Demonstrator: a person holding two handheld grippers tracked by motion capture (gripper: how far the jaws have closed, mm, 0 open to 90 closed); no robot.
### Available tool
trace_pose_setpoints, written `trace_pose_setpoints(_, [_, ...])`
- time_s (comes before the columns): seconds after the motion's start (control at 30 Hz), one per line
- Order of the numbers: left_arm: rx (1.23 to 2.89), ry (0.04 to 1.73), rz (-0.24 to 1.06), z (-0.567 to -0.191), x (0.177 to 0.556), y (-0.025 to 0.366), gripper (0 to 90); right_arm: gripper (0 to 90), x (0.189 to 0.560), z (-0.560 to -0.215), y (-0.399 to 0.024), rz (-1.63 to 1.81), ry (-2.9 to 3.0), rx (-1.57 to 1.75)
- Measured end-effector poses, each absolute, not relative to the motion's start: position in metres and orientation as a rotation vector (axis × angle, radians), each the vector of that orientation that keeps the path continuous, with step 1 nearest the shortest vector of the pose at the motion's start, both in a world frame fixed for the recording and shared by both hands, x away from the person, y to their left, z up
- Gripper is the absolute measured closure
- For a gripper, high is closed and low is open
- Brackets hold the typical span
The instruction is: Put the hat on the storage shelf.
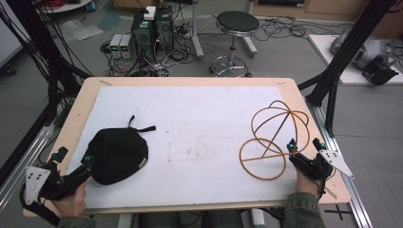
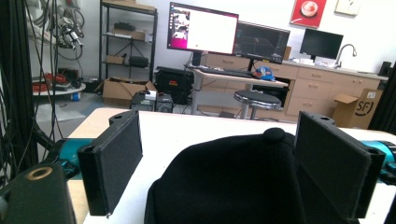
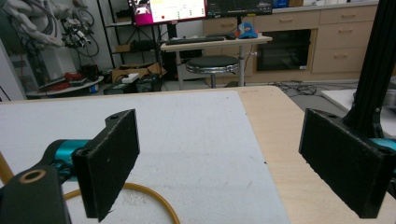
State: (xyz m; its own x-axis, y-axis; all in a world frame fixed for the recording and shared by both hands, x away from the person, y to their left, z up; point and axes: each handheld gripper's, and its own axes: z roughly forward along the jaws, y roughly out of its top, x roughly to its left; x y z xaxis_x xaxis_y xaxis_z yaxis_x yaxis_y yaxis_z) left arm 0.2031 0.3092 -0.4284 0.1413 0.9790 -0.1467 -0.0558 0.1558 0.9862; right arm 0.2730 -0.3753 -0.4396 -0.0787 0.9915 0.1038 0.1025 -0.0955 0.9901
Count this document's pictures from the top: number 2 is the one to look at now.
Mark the small black monitor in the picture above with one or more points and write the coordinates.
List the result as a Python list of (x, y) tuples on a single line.
[(320, 43)]

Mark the black keyboard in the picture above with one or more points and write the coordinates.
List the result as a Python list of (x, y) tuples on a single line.
[(227, 72)]

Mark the black metal frame post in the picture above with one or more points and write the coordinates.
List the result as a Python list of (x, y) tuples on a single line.
[(15, 77)]

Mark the lit computer monitor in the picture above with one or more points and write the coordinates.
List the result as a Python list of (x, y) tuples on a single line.
[(205, 28)]

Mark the beige cabinet counter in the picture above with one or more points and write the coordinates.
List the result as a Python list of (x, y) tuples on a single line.
[(314, 88)]

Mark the black curtain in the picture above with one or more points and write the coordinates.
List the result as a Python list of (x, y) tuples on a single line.
[(386, 105)]

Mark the black metal shelf rack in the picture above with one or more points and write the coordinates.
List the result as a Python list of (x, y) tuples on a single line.
[(129, 37)]

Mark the open cardboard box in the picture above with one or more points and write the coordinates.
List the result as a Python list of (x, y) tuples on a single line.
[(120, 90)]

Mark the round black stool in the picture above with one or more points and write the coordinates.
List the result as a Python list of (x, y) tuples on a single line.
[(257, 99)]

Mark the blue plastic bag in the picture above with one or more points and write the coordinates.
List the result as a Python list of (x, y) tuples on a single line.
[(264, 74)]

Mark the round white platform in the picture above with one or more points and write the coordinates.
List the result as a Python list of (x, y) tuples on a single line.
[(59, 90)]

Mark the dark wide computer monitor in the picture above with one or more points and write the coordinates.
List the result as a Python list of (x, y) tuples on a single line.
[(261, 42)]

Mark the small black computer box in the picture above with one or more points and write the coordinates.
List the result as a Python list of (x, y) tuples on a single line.
[(164, 104)]

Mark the black cap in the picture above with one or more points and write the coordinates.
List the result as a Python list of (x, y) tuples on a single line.
[(230, 183)]

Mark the light wooden desk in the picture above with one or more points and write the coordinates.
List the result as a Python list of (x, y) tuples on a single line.
[(224, 77)]

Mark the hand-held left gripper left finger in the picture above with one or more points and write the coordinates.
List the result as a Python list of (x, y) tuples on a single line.
[(113, 155)]

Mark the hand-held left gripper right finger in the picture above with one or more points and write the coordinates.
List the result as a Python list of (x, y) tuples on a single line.
[(333, 161)]

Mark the black equipment case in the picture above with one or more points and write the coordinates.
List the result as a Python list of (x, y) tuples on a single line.
[(172, 82)]

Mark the red wall poster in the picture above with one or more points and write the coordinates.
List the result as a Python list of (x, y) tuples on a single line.
[(308, 12)]

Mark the printed cardboard box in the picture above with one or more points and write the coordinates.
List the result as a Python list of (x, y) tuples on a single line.
[(362, 109)]

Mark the chrome faucet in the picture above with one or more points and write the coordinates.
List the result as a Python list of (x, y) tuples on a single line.
[(342, 51)]

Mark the white wall picture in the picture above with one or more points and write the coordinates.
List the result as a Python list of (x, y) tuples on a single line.
[(348, 6)]

